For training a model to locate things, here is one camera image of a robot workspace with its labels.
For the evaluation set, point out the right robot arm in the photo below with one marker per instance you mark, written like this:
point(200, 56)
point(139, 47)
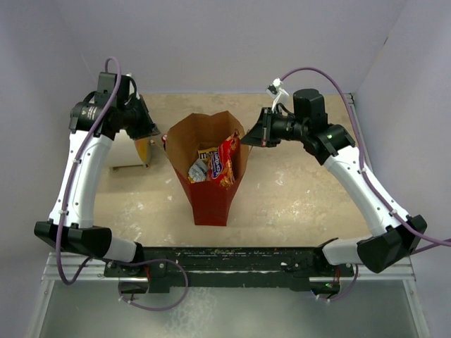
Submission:
point(394, 232)

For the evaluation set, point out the white silver snack packet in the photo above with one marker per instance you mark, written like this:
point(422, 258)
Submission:
point(198, 171)

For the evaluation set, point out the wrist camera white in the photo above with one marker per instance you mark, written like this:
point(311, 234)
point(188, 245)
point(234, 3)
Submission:
point(277, 93)
point(133, 92)

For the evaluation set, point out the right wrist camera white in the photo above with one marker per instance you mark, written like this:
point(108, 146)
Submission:
point(277, 93)

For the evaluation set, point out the small red black bottle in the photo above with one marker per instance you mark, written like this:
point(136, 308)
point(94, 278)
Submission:
point(164, 138)

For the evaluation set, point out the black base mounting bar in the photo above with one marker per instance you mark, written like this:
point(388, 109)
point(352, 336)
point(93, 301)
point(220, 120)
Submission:
point(299, 269)

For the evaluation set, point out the yellow M&M's packet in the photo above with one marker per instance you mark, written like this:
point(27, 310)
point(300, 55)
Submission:
point(205, 154)

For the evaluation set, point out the red brown paper bag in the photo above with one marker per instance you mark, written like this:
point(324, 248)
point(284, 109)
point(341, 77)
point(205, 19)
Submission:
point(210, 203)

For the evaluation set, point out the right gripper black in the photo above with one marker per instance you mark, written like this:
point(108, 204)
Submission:
point(261, 134)

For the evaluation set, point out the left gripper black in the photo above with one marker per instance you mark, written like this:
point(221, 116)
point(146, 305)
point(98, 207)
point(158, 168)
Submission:
point(147, 128)

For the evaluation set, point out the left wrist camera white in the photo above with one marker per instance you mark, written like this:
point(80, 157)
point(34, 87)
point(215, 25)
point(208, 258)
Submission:
point(133, 92)

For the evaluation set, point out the red candy snack bag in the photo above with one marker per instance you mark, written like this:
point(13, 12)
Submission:
point(220, 170)

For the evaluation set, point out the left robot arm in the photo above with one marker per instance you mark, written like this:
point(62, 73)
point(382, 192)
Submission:
point(94, 123)

